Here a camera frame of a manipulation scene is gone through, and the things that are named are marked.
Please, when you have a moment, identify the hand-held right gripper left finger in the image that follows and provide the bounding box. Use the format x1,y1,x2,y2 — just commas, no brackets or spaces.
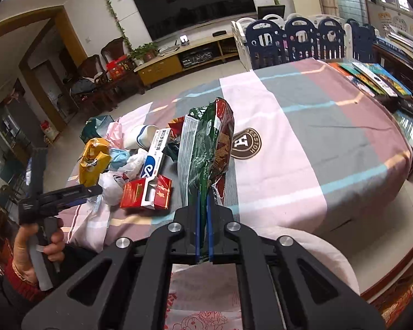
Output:
21,188,201,330

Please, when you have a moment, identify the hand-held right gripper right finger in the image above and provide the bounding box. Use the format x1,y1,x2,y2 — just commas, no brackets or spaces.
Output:
206,190,386,330

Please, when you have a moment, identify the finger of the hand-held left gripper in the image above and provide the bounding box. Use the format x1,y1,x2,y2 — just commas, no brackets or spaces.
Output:
43,184,104,202
55,197,90,210

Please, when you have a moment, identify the white plastic bag red print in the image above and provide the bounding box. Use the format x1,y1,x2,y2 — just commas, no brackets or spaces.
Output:
98,172,129,207

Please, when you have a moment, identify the green snack bag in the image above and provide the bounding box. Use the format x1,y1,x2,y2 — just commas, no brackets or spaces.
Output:
177,98,235,265

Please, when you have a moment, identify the person's left forearm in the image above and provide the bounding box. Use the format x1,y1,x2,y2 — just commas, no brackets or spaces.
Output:
0,259,66,330

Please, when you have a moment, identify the person's left hand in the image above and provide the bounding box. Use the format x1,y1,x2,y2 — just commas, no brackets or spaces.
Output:
13,222,66,287

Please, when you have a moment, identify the yellow snack bag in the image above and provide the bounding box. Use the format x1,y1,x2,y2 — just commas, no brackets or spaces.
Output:
78,137,112,186

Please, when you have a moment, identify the blue crumpled cloth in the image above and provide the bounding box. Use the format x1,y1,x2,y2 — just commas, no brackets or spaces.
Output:
108,148,131,172

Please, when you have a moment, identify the red cigarette box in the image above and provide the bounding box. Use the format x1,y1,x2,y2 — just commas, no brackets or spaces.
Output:
120,175,173,211

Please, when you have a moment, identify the white jug red label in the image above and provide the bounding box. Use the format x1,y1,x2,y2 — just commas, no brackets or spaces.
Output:
41,120,61,143

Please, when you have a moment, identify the dark green bag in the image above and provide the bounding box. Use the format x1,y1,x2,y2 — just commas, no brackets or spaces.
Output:
81,115,114,145

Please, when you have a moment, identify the white blue toothpaste box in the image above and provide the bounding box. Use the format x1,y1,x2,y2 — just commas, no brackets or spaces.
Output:
143,128,173,179

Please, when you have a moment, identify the pink plastic bag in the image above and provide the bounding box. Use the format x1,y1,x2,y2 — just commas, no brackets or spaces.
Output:
105,120,131,149

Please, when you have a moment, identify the white paper cup blue band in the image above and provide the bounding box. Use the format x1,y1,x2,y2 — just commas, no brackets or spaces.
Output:
123,125,158,150

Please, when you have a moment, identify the glass display cabinet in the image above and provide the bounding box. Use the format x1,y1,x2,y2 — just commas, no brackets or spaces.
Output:
0,103,45,186

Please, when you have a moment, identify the dark wooden chair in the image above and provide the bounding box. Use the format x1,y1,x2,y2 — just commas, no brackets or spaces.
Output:
100,37,146,97
69,55,118,117

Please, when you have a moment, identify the red snack wrapper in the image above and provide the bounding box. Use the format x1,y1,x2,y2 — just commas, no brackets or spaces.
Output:
168,117,186,134

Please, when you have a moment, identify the striped blanket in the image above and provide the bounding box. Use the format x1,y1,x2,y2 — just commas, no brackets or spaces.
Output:
57,58,413,293

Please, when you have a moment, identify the red gift box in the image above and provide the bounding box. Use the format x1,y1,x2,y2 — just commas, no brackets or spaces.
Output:
105,57,133,80

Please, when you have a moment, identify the yellow wooden tv cabinet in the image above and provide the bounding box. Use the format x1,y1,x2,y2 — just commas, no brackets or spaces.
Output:
134,31,241,88

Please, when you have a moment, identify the black audio receiver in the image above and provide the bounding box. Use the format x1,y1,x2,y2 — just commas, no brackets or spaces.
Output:
182,53,214,68

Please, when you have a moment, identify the potted green plant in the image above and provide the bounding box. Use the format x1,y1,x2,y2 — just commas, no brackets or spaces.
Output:
129,42,159,66

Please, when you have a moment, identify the navy playpen fence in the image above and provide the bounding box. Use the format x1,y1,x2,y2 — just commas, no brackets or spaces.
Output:
245,16,379,71

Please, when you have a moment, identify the green ivy garland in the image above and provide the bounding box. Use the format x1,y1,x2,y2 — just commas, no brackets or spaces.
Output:
94,0,133,52

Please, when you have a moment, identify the patterned gold cushion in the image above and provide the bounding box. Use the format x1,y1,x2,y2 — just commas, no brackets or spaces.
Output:
361,268,413,329

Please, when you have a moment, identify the black television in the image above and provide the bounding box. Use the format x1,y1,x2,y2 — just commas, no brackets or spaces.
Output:
131,0,257,42

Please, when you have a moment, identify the black monitor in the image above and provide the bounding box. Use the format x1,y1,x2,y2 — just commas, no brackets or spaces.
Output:
257,5,286,20

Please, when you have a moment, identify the spread of picture books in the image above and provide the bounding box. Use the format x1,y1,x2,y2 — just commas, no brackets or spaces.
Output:
328,61,413,98

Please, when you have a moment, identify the dark wooden sideboard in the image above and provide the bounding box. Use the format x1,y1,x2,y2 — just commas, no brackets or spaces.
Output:
372,41,413,179

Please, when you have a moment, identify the stack of books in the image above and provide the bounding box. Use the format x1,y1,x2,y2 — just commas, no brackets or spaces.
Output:
375,31,413,63

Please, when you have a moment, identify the gold bracelet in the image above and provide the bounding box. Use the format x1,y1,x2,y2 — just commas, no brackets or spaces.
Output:
12,263,38,286

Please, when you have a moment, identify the wooden door frame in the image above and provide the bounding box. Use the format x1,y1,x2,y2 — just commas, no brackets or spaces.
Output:
19,7,90,138

